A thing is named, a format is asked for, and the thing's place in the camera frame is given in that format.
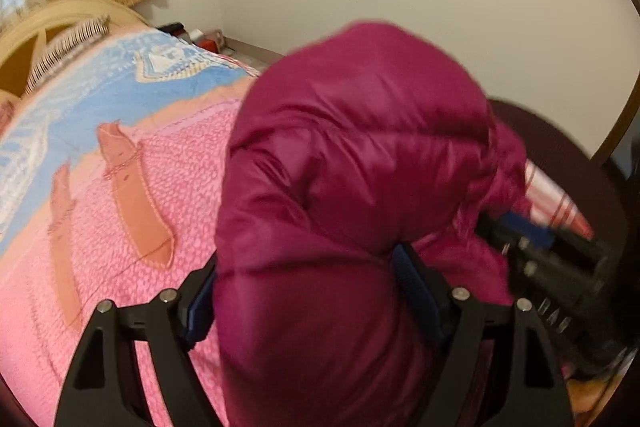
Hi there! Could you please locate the black and white striped pillow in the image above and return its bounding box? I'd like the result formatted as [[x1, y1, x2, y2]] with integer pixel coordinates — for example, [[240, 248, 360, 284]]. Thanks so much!
[[25, 14, 112, 94]]

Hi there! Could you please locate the magenta puffer jacket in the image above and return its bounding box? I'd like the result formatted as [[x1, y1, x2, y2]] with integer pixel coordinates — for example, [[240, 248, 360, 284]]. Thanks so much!
[[212, 21, 533, 427]]

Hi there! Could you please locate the wooden door frame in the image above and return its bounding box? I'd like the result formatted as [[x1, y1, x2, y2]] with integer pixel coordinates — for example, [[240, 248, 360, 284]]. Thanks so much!
[[590, 72, 640, 168]]

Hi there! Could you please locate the wooden bedside table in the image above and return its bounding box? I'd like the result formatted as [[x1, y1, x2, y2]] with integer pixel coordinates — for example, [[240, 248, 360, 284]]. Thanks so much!
[[222, 36, 287, 68]]

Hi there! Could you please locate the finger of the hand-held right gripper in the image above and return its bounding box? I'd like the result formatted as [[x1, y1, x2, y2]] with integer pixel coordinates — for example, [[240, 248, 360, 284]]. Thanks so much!
[[474, 211, 556, 258]]

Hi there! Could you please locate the red bedside box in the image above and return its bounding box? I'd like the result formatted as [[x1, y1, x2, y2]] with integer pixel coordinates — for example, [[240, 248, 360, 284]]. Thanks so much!
[[197, 29, 226, 52]]

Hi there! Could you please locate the cream wooden headboard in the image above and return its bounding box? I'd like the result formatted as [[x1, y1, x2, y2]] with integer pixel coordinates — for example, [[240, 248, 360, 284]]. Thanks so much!
[[0, 0, 151, 98]]

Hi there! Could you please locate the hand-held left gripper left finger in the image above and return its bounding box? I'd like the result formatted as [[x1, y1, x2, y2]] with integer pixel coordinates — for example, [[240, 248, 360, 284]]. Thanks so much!
[[54, 252, 221, 427]]

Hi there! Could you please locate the person's pink striped shirt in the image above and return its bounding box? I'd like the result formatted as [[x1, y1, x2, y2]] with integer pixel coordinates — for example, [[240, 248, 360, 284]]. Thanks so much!
[[522, 159, 596, 242]]

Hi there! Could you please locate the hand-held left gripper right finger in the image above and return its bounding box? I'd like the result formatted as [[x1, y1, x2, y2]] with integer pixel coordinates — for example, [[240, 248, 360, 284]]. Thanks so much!
[[391, 243, 576, 427]]

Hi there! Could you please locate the blue and pink printed blanket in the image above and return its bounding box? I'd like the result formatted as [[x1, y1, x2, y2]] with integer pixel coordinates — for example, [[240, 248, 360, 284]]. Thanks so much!
[[0, 29, 266, 427]]

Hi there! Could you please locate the person's dark jacket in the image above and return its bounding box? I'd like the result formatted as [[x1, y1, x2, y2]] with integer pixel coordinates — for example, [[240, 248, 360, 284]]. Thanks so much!
[[487, 99, 632, 258]]

